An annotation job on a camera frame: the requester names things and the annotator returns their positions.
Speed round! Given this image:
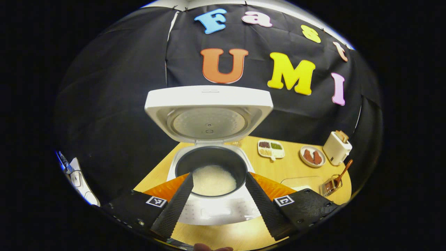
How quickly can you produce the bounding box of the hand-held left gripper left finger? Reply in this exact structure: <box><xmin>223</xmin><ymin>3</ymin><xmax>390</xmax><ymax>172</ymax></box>
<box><xmin>101</xmin><ymin>172</ymin><xmax>194</xmax><ymax>241</ymax></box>

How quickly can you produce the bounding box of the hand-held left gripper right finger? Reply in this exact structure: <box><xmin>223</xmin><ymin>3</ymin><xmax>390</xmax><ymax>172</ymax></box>
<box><xmin>245</xmin><ymin>172</ymin><xmax>340</xmax><ymax>242</ymax></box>

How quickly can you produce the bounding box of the clear plastic rice box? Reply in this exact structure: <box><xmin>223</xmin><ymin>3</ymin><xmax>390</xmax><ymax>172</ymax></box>
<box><xmin>280</xmin><ymin>175</ymin><xmax>325</xmax><ymax>193</ymax></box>

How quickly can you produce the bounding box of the white rice heap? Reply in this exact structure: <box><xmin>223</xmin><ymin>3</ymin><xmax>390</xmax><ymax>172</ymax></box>
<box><xmin>192</xmin><ymin>165</ymin><xmax>237</xmax><ymax>196</ymax></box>

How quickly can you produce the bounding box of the brown wooden spoon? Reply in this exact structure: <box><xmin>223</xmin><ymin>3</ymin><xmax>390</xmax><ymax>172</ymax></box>
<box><xmin>333</xmin><ymin>159</ymin><xmax>353</xmax><ymax>187</ymax></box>

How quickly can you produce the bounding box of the white rice cooker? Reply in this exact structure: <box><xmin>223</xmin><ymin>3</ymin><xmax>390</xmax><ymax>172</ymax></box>
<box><xmin>144</xmin><ymin>85</ymin><xmax>274</xmax><ymax>226</ymax></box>

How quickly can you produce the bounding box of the white compartment dish with beans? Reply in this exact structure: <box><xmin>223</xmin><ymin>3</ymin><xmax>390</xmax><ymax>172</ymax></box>
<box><xmin>257</xmin><ymin>139</ymin><xmax>285</xmax><ymax>161</ymax></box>

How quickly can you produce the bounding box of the white round plate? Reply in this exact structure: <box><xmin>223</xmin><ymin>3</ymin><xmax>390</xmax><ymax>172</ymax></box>
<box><xmin>300</xmin><ymin>145</ymin><xmax>326</xmax><ymax>168</ymax></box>

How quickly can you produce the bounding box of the white toaster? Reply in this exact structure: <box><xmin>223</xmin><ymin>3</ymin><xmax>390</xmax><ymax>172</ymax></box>
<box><xmin>322</xmin><ymin>131</ymin><xmax>353</xmax><ymax>166</ymax></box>

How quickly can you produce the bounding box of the bright display screen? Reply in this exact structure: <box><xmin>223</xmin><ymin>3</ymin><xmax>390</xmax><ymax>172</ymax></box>
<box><xmin>56</xmin><ymin>151</ymin><xmax>74</xmax><ymax>174</ymax></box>

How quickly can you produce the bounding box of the white box with cable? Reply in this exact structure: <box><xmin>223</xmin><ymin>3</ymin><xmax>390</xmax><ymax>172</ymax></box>
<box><xmin>70</xmin><ymin>158</ymin><xmax>100</xmax><ymax>206</ymax></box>

